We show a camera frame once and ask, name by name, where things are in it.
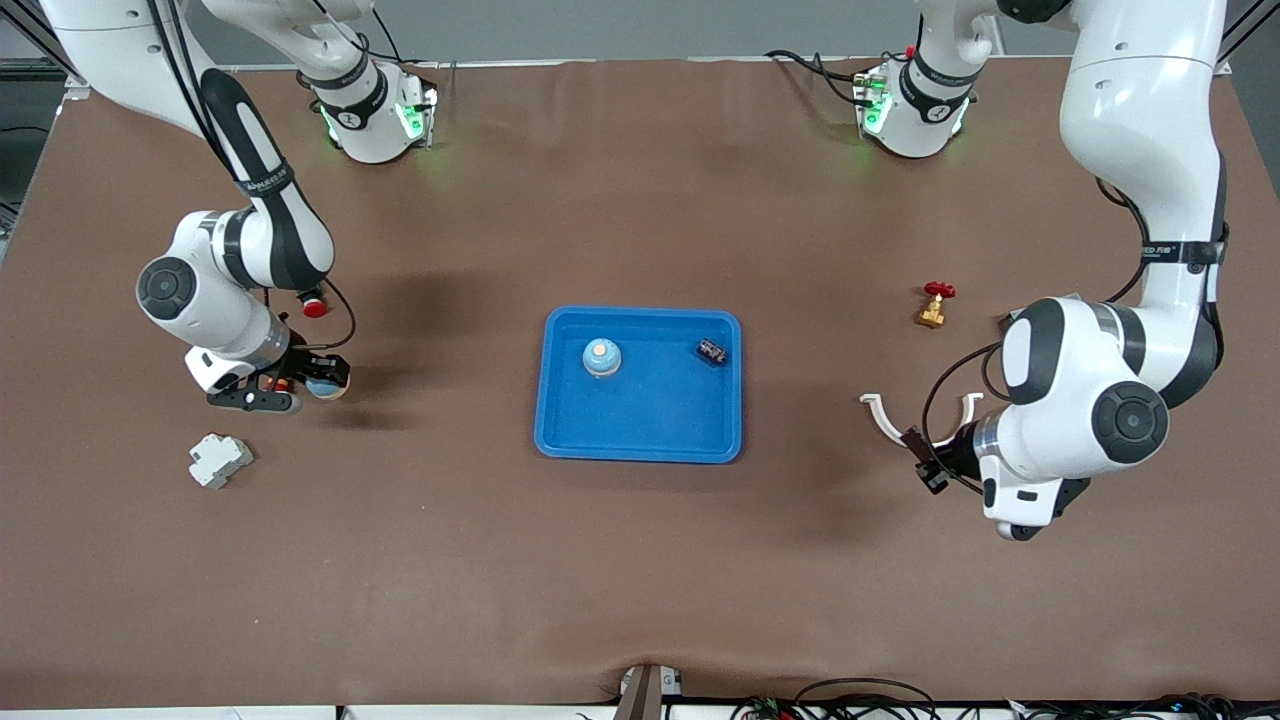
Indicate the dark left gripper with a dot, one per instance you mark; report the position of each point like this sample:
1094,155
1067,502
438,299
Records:
957,452

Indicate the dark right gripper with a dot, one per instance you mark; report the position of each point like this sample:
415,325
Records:
303,362

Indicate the light blue call bell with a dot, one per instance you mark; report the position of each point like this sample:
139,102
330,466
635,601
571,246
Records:
601,362
328,390

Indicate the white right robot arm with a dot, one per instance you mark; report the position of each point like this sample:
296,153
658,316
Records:
215,310

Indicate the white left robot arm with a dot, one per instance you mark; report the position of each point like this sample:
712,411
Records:
1140,100

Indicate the white semicircular pipe clamp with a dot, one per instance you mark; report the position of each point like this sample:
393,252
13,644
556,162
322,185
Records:
880,415

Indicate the red emergency stop button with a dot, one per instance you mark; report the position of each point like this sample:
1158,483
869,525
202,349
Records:
315,308

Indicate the white circuit breaker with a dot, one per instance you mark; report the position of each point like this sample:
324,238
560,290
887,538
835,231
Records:
218,460

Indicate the brown table mat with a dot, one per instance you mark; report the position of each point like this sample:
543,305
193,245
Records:
400,560

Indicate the blue plastic tray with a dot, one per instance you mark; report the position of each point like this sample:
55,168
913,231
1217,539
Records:
650,420

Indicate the grey table edge bracket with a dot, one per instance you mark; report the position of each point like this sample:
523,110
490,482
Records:
645,695

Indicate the aluminium frame profile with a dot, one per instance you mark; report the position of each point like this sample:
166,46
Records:
22,12
1250,25

